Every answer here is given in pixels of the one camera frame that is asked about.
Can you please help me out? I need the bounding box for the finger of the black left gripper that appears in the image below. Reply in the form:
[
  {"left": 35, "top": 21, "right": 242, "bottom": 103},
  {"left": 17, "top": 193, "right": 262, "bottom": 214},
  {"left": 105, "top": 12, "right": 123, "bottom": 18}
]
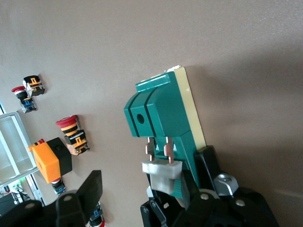
[
  {"left": 140, "top": 185, "right": 168, "bottom": 227},
  {"left": 194, "top": 145, "right": 239, "bottom": 197}
]

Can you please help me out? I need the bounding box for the red button black contact block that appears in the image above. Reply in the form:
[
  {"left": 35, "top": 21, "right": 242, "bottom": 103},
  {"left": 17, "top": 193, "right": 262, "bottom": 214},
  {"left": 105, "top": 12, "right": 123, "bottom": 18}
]
[{"left": 89, "top": 202, "right": 106, "bottom": 227}]

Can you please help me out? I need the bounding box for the orange black button enclosure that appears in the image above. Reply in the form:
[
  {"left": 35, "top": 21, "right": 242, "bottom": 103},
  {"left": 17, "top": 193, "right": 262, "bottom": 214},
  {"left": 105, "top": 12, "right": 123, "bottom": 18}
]
[{"left": 32, "top": 137, "right": 72, "bottom": 184}]

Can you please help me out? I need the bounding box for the red orange emergency stop head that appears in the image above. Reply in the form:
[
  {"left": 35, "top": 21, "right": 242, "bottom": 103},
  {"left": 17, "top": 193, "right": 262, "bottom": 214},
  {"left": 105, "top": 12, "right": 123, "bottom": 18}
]
[{"left": 27, "top": 139, "right": 45, "bottom": 152}]

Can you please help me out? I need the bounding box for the green load switch white handle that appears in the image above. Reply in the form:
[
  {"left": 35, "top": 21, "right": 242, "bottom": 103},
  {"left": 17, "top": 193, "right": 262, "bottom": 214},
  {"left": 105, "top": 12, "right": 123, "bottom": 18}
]
[{"left": 124, "top": 65, "right": 206, "bottom": 209}]

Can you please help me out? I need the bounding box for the red button blue contact block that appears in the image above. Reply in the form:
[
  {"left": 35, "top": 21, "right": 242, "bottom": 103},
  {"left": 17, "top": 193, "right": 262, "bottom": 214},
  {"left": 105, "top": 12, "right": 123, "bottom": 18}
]
[
  {"left": 52, "top": 179, "right": 67, "bottom": 196},
  {"left": 11, "top": 86, "right": 37, "bottom": 114}
]

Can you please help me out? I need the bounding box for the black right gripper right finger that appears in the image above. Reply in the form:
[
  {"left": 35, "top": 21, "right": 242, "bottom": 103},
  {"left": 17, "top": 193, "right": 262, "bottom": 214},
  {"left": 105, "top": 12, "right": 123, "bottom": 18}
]
[{"left": 179, "top": 169, "right": 280, "bottom": 227}]

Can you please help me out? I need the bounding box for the black electronics box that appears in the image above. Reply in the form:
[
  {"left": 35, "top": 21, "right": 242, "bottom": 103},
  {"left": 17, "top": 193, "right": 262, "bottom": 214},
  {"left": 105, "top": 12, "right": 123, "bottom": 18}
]
[{"left": 0, "top": 192, "right": 24, "bottom": 215}]

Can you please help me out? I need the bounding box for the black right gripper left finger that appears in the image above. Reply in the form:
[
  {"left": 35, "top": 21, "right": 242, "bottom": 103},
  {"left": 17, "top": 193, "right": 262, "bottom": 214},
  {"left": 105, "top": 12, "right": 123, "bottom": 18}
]
[{"left": 0, "top": 169, "right": 104, "bottom": 227}]

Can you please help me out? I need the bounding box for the orange black contact block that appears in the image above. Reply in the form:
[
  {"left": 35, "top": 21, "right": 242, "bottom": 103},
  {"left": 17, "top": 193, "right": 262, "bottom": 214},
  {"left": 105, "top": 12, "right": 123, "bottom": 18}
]
[{"left": 23, "top": 75, "right": 46, "bottom": 97}]

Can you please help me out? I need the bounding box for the red emergency stop orange block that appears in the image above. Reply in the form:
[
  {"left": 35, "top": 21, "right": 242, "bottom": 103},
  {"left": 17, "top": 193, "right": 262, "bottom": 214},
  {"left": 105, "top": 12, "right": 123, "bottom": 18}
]
[{"left": 56, "top": 115, "right": 91, "bottom": 156}]

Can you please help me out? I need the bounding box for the white compartment tray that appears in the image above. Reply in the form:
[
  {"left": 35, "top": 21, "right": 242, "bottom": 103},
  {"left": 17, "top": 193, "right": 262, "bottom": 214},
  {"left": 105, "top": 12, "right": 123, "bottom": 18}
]
[{"left": 0, "top": 111, "right": 39, "bottom": 187}]

